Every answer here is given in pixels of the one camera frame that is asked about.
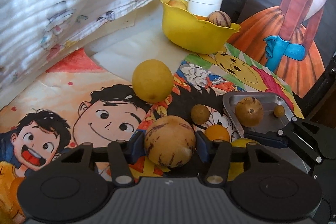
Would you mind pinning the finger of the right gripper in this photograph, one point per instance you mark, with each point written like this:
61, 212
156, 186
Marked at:
270, 139
309, 140

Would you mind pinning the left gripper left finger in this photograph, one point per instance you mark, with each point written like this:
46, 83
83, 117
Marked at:
123, 153

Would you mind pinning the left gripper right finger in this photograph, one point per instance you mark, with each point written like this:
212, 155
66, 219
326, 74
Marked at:
215, 156

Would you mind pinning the grey metal tray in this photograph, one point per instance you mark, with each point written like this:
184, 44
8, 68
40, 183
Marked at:
269, 122

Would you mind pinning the small tan round fruit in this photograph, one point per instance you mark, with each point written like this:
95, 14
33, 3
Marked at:
279, 111

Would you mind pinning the tan round pepino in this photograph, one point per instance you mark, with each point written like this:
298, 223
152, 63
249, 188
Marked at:
249, 111

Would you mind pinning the striped pepino melon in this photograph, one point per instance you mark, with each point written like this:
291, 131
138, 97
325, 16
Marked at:
169, 142

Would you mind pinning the round yellow lemon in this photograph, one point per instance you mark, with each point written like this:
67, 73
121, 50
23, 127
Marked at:
152, 81

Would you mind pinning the large yellow-green mango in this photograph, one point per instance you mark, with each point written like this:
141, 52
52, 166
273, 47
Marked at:
237, 160

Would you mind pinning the anime cartoon poster mat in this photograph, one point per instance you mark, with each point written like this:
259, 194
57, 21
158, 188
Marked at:
76, 101

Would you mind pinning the yellow plastic bowl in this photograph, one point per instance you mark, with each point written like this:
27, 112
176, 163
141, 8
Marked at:
187, 31

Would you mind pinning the striped pepino in bowl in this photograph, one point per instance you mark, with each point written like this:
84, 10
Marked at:
219, 18

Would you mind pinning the girl painting dark poster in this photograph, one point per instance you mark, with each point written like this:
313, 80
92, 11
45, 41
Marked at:
282, 38

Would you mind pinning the white plastic jar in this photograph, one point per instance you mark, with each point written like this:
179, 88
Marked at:
203, 7

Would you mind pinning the yellow apple in bowl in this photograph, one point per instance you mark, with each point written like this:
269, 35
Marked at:
182, 4

